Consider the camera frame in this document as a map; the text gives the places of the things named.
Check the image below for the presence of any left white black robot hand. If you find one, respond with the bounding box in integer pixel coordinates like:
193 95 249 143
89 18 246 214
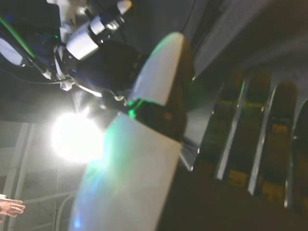
68 32 308 231

